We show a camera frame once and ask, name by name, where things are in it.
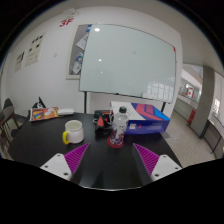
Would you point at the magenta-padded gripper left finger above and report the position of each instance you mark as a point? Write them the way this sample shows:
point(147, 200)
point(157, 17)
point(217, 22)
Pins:
point(76, 157)

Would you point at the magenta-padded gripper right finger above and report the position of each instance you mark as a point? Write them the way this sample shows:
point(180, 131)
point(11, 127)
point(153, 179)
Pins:
point(148, 158)

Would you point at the white-labelled bottle with black cap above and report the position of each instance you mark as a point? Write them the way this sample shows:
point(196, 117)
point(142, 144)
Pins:
point(119, 126)

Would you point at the flat round red coaster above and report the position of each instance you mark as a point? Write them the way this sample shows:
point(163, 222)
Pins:
point(110, 143)

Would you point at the blue cardboard box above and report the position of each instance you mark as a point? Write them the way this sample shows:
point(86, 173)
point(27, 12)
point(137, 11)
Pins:
point(150, 120)

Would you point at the black and red tool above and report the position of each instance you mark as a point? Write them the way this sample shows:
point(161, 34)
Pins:
point(102, 119)

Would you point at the small flat white box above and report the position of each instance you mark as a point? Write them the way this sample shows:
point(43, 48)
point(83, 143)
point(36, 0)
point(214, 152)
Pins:
point(66, 111)

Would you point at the colourful printed book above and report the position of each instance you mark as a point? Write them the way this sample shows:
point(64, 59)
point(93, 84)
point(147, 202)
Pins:
point(43, 114)

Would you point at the red floor box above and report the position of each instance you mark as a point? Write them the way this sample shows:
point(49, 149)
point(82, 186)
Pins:
point(192, 116)

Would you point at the red window poster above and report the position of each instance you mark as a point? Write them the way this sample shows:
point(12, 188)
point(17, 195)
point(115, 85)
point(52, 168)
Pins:
point(190, 92)

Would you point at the round wooden side table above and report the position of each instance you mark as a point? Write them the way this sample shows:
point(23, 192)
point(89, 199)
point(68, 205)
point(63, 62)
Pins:
point(8, 115)

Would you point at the dark chair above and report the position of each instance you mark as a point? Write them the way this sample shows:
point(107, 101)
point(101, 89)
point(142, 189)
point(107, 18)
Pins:
point(7, 102)

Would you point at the whiteboard on stand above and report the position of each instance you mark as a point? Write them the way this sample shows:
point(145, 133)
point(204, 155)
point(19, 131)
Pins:
point(128, 60)

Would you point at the red floor number sign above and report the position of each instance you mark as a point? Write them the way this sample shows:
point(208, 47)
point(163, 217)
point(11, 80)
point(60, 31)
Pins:
point(66, 22)

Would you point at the small white wall poster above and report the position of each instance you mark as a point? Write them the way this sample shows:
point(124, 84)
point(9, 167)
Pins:
point(19, 61)

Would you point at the large white wall poster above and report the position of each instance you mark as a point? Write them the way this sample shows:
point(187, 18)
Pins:
point(35, 49)

